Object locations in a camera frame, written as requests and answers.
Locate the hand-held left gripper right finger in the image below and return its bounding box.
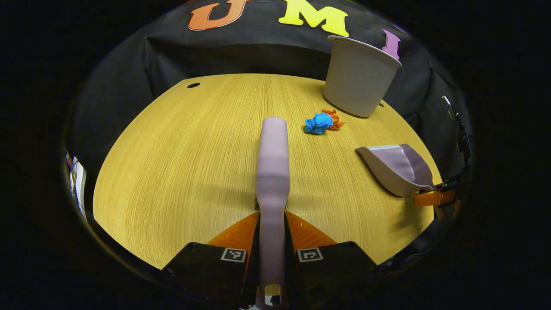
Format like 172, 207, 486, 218
284, 211, 380, 304

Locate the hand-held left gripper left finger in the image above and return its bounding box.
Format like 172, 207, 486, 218
161, 211, 261, 304

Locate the pink dustpan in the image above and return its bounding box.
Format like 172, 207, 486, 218
356, 144, 436, 198

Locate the small pink broom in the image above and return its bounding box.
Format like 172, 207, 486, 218
254, 117, 291, 310

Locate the orange paper trash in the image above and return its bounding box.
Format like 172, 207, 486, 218
322, 108, 346, 131

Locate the blue paper trash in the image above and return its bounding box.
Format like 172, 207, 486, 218
304, 112, 334, 136

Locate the grey garbage bin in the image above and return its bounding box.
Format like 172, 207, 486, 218
323, 35, 402, 118

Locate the wooden desktop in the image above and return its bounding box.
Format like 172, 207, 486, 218
93, 73, 444, 270

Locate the black backdrop cloth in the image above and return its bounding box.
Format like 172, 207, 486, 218
69, 0, 472, 216

